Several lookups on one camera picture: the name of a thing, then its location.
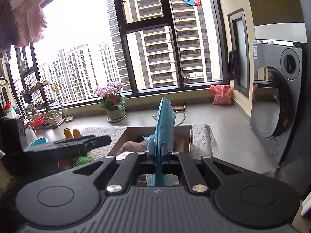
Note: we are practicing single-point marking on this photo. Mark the pink plush toy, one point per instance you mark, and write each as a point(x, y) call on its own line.
point(142, 146)

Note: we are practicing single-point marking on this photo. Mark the blue surgical face mask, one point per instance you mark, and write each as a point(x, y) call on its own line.
point(161, 143)

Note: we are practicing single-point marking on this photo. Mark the red plastic bag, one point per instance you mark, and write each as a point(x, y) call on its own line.
point(223, 94)

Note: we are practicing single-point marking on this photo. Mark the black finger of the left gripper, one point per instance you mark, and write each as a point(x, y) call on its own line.
point(20, 158)

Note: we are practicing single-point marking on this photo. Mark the teal plastic basin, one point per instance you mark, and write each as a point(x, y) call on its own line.
point(39, 141)

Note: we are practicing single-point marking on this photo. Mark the brown wooden block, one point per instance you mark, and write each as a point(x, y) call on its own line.
point(179, 107)

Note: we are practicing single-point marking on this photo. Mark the dark framed window panel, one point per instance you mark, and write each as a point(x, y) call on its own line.
point(238, 57)

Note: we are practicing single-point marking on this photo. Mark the potted pink flower plant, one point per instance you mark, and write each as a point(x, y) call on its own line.
point(112, 101)

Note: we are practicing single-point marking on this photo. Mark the white lace tablecloth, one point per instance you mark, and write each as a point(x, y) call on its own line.
point(203, 143)

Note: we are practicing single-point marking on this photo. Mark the yellow plush toy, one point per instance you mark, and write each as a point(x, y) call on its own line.
point(69, 134)

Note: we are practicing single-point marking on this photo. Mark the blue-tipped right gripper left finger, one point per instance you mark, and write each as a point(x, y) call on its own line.
point(109, 176)

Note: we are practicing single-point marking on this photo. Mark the metal storage shelf rack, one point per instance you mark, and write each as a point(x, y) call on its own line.
point(43, 99)

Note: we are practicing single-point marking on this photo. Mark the hanging pink cloth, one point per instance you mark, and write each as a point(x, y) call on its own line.
point(22, 25)

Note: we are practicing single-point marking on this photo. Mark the red plastic bowl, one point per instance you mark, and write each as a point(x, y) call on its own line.
point(38, 122)

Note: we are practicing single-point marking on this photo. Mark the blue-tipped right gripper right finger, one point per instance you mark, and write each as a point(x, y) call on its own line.
point(200, 176)

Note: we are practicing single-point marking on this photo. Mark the crochet doll red hat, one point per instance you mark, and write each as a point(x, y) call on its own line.
point(74, 159)

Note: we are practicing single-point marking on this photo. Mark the brown cardboard storage box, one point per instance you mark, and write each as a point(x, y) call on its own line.
point(132, 133)

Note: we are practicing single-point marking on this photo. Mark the grey washing machine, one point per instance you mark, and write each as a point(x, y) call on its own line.
point(279, 63)

